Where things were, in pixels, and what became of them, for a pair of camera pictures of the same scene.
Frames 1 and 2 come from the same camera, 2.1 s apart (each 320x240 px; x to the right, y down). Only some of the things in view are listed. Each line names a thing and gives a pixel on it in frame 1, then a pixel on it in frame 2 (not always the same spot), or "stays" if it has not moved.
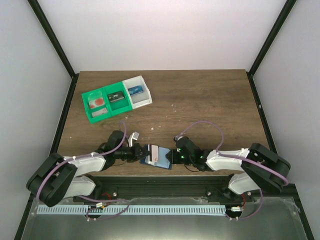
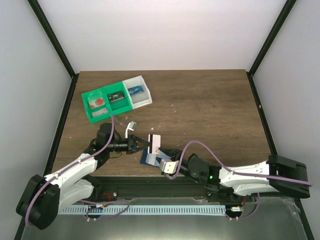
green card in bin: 116,96 stays
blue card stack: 135,90 stays
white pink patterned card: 153,156 → 155,144
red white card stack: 96,103 stays
